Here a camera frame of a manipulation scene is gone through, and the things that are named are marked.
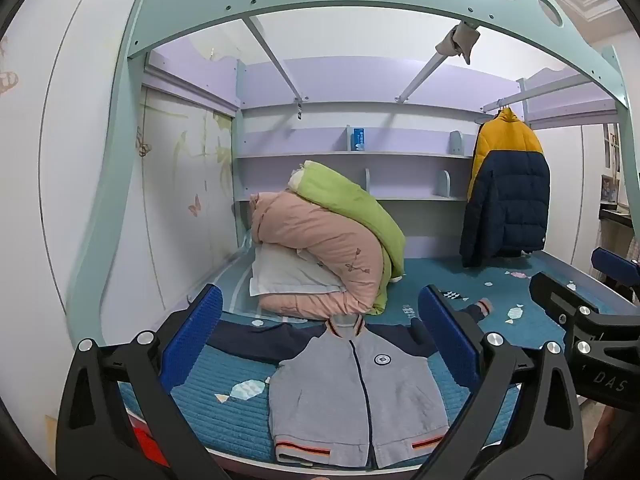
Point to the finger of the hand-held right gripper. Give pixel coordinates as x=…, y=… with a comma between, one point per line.
x=552, y=299
x=614, y=266

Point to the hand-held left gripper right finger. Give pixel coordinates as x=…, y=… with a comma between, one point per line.
x=445, y=330

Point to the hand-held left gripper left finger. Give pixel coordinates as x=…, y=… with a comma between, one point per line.
x=197, y=330

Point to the grey zip jacket navy sleeves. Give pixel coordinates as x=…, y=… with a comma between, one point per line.
x=350, y=390

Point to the teal quilted bed sheet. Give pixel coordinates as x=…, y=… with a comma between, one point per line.
x=210, y=410

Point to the white pillow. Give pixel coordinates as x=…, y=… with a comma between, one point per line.
x=285, y=270

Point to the yellow and navy puffer jacket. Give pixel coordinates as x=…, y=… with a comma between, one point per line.
x=510, y=185

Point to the pink folded quilt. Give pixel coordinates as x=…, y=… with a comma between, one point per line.
x=310, y=230

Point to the green folded quilt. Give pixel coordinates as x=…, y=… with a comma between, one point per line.
x=350, y=200

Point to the small blue box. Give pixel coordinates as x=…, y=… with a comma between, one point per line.
x=358, y=139

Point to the grey hanging cloth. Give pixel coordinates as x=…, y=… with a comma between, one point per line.
x=457, y=42

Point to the picture frame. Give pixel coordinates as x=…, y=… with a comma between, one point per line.
x=610, y=189

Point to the lilac wall shelf unit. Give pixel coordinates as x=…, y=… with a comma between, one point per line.
x=400, y=175

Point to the light green bunk bed frame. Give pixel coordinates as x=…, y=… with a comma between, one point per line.
x=200, y=15

